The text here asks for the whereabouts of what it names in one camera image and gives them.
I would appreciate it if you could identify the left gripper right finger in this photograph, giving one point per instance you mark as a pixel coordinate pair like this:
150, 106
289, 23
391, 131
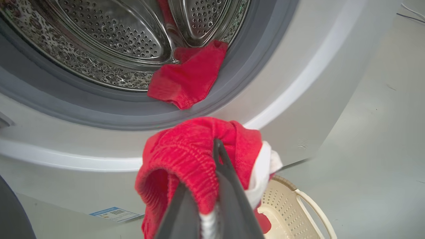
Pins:
232, 205

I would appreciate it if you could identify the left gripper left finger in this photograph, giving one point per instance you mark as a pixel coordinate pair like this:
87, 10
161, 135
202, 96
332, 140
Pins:
181, 219

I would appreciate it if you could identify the red and white garment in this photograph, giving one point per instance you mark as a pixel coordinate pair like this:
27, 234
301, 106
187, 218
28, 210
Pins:
186, 152

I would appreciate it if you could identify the dark round washer door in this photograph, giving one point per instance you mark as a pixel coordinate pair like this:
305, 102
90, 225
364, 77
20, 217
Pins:
13, 215

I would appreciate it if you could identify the cream perforated laundry basket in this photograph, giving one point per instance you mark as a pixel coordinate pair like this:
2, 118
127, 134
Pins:
285, 209

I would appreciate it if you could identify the white front-load washing machine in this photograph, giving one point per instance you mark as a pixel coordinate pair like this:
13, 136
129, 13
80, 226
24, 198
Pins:
298, 83

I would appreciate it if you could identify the blue energy label sticker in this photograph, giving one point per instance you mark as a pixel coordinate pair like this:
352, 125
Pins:
114, 214

